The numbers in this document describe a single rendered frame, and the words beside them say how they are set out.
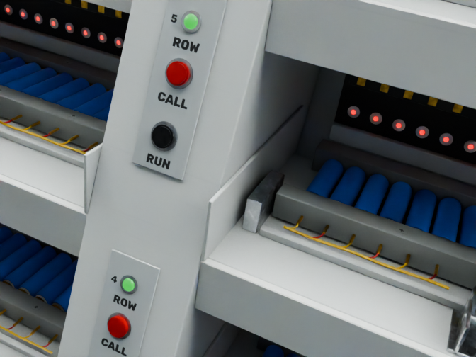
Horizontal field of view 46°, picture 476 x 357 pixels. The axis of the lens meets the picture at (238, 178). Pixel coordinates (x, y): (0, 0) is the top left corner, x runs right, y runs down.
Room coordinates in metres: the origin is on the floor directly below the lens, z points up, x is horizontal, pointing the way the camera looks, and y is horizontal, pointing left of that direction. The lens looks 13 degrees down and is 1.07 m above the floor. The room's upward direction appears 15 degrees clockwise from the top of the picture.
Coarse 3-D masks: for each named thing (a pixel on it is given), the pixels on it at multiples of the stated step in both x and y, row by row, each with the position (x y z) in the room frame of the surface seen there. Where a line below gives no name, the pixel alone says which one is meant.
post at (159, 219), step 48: (144, 0) 0.38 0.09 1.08; (240, 0) 0.36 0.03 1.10; (144, 48) 0.38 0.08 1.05; (240, 48) 0.36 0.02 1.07; (144, 96) 0.38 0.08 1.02; (240, 96) 0.36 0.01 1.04; (288, 96) 0.46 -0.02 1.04; (192, 144) 0.37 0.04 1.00; (240, 144) 0.38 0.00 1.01; (96, 192) 0.38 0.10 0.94; (144, 192) 0.37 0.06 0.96; (192, 192) 0.36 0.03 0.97; (96, 240) 0.38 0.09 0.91; (144, 240) 0.37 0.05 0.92; (192, 240) 0.36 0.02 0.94; (96, 288) 0.38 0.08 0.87; (192, 288) 0.36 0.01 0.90; (144, 336) 0.37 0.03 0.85; (192, 336) 0.38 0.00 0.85
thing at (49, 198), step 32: (0, 32) 0.63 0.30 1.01; (32, 32) 0.61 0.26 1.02; (96, 64) 0.59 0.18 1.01; (32, 128) 0.49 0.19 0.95; (0, 160) 0.43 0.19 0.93; (32, 160) 0.44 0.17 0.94; (96, 160) 0.38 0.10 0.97; (0, 192) 0.41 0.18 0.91; (32, 192) 0.40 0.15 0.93; (64, 192) 0.41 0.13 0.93; (32, 224) 0.41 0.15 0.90; (64, 224) 0.40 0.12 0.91
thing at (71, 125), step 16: (0, 96) 0.49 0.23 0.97; (16, 96) 0.49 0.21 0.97; (32, 96) 0.50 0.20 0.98; (0, 112) 0.50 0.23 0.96; (16, 112) 0.49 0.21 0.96; (32, 112) 0.48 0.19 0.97; (48, 112) 0.48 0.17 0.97; (64, 112) 0.48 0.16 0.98; (16, 128) 0.47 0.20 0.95; (48, 128) 0.48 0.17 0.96; (64, 128) 0.47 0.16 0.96; (80, 128) 0.47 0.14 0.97; (96, 128) 0.46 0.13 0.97; (80, 144) 0.47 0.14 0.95; (96, 144) 0.46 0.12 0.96
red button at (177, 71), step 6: (174, 66) 0.37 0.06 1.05; (180, 66) 0.37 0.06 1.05; (186, 66) 0.37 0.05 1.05; (168, 72) 0.37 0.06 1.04; (174, 72) 0.37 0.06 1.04; (180, 72) 0.36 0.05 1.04; (186, 72) 0.36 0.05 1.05; (168, 78) 0.37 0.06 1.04; (174, 78) 0.37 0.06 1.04; (180, 78) 0.36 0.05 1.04; (186, 78) 0.36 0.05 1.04; (174, 84) 0.37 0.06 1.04; (180, 84) 0.37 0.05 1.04
